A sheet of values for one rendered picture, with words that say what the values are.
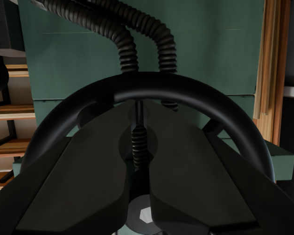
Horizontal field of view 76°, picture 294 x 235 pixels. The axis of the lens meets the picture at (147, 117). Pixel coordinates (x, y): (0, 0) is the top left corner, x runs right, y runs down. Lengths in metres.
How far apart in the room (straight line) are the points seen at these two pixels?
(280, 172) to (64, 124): 0.45
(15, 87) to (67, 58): 2.88
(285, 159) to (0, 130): 3.39
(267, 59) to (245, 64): 1.36
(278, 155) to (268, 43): 1.37
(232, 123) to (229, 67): 0.21
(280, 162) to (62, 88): 0.48
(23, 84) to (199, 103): 3.09
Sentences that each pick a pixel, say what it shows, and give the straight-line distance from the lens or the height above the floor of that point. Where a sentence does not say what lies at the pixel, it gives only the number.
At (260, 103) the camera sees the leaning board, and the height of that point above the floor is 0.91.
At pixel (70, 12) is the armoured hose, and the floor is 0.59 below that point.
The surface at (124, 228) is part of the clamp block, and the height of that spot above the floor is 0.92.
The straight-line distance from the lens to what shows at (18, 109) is 2.71.
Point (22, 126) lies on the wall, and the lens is 3.33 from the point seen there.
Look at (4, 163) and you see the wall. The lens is 3.66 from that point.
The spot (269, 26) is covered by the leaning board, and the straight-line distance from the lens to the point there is 1.80.
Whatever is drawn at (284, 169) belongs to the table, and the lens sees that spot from 0.52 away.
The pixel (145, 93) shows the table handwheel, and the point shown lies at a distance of 0.18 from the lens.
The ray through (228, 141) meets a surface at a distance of 0.43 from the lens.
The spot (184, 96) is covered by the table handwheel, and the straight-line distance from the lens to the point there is 0.19.
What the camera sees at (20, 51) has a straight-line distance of 0.43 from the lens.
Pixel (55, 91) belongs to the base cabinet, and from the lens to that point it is 0.41.
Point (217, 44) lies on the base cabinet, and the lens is 0.40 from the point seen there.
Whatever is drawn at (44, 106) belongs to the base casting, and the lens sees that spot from 0.42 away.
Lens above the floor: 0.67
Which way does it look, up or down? 12 degrees up
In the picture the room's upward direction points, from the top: 179 degrees clockwise
